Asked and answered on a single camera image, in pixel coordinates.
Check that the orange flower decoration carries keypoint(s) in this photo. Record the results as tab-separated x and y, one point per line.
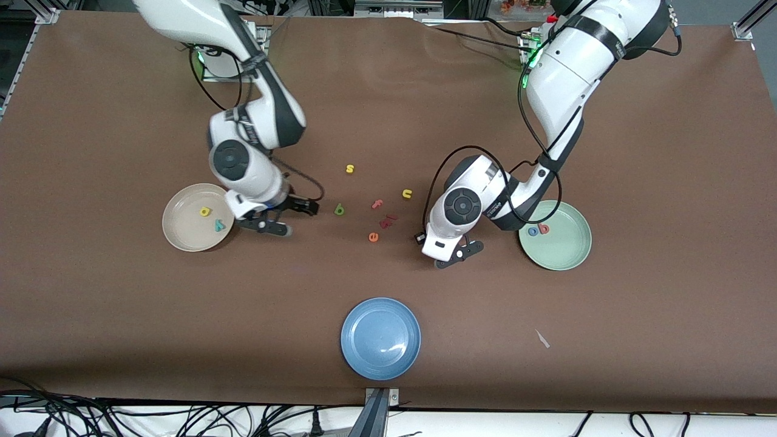
522	5

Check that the grey metal bracket post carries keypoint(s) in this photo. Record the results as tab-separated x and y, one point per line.
379	413

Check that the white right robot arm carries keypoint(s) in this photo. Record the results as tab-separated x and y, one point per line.
182	18

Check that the light green plate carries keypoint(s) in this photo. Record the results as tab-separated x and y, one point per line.
561	249

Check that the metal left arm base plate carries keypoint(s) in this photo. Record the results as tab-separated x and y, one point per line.
529	42

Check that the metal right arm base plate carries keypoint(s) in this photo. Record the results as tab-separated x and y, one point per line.
209	73

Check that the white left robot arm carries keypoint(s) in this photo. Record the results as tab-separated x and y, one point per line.
564	79

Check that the beige plate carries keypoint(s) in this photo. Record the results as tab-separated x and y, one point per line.
188	227

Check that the black power plug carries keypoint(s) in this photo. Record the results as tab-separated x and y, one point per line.
316	425

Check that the grey metal box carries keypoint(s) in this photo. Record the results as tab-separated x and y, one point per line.
397	7

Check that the brown table cover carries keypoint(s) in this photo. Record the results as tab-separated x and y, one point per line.
388	121

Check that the aluminium frame rail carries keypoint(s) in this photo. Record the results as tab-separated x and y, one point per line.
743	29
45	15

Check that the white paper scrap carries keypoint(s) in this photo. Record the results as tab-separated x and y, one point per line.
542	339

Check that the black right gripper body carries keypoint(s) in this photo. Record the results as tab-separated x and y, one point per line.
294	204

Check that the blue plate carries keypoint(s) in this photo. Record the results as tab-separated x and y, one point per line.
380	338

